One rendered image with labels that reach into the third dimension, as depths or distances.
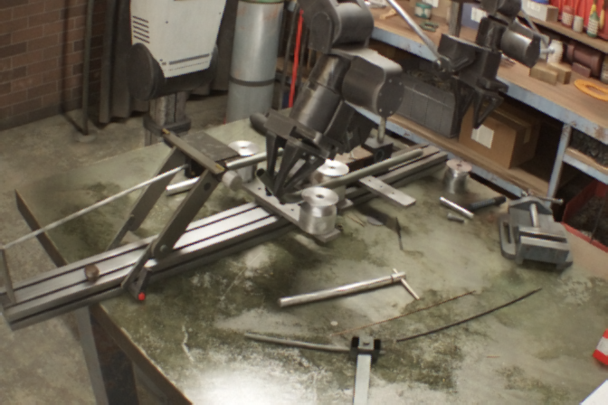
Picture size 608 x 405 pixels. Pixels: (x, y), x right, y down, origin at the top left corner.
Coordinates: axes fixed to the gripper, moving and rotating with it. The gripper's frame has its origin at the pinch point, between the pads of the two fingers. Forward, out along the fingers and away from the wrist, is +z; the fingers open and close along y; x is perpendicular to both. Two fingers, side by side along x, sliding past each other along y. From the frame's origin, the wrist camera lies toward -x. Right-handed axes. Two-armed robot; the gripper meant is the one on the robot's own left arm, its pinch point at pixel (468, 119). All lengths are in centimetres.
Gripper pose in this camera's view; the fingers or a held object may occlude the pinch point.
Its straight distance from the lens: 117.5
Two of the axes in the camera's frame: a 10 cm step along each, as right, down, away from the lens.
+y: 4.8, 4.4, -7.6
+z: -2.6, 9.0, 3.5
